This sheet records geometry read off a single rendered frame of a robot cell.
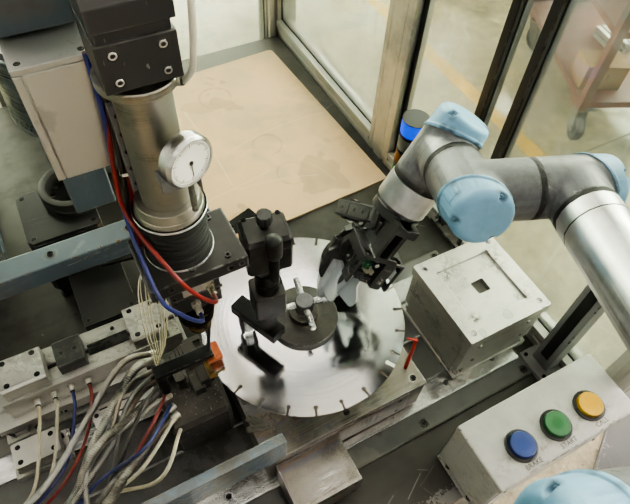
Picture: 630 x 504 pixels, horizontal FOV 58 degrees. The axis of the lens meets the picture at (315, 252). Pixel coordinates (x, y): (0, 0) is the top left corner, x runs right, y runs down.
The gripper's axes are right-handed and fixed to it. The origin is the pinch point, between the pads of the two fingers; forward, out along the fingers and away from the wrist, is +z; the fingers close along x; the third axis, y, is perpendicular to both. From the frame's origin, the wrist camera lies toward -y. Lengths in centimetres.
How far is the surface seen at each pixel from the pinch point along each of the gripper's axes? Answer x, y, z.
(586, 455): 125, -6, 43
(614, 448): 131, -6, 37
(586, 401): 39.2, 20.8, -8.5
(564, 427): 34.7, 23.9, -5.2
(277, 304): -12.8, 10.4, -4.5
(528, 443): 29.2, 25.0, -1.7
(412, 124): 4.9, -14.0, -26.2
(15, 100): -50, -55, 16
